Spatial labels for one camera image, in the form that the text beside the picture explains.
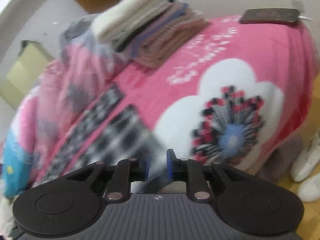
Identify white shoe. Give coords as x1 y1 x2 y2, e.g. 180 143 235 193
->
290 130 320 183
297 174 320 203

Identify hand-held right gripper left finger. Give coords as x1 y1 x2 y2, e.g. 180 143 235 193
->
66 150 150 202

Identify cream wardrobe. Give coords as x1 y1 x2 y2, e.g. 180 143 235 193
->
0 40 54 110

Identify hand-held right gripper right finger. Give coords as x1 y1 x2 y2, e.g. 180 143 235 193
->
166 149 252 203

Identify pink grey quilt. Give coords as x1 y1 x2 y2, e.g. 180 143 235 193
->
10 14 130 155

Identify pink floral blanket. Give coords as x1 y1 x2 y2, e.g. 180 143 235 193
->
32 12 320 180

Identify small white object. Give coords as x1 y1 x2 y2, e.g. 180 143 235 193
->
291 0 313 22

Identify teal pink striped duvet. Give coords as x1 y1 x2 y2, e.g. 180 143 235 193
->
0 85 50 198

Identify stack of folded clothes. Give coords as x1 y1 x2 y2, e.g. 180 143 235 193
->
91 0 212 69

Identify black white plaid pants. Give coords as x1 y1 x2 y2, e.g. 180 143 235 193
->
45 84 187 193

